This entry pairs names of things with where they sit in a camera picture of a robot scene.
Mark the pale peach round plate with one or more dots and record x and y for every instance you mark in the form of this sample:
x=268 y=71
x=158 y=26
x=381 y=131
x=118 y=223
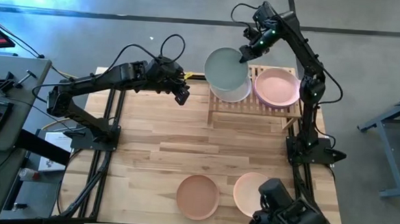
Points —
x=247 y=193

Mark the sage green round plate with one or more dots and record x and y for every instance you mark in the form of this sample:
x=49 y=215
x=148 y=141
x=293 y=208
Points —
x=222 y=70

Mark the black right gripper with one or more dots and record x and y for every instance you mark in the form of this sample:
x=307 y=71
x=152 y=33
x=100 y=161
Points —
x=263 y=43

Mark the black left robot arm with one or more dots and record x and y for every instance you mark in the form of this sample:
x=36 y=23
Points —
x=95 y=82

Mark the clear bottle red cap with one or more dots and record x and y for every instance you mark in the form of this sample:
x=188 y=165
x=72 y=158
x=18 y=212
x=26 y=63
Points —
x=28 y=175

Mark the grey desk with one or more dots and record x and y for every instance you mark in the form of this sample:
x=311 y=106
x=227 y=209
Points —
x=25 y=109

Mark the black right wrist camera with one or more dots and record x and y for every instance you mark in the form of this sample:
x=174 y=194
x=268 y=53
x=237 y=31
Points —
x=250 y=32

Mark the grey metal stand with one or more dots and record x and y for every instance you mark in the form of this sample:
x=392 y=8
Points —
x=389 y=156

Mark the wooden slatted shelf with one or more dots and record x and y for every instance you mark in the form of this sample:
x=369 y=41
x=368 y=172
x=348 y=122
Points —
x=251 y=111

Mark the white booklet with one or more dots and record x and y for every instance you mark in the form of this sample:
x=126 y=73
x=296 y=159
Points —
x=52 y=145

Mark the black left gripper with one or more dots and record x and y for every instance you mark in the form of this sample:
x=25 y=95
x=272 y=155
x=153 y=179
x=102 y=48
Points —
x=167 y=74

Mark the beige round plate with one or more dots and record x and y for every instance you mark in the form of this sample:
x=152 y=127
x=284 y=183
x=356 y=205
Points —
x=235 y=96

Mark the terracotta orange round plate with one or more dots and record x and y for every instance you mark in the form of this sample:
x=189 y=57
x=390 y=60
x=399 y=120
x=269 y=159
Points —
x=197 y=197

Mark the yellow tape tag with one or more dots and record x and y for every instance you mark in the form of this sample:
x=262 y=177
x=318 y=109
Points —
x=188 y=75

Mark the salmon pink round plate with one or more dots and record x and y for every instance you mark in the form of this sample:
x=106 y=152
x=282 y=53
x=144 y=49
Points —
x=276 y=87

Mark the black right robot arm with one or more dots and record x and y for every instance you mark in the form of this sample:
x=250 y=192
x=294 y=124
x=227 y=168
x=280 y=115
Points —
x=304 y=52

